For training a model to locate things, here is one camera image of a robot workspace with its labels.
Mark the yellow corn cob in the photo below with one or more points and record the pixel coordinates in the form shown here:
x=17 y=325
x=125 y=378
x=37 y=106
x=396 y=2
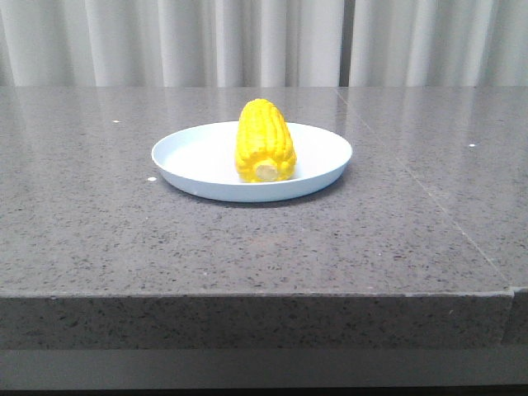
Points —
x=264 y=150

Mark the light blue round plate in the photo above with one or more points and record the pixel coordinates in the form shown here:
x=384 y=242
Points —
x=200 y=161

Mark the white pleated curtain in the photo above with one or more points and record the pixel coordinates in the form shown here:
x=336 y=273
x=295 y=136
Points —
x=264 y=43

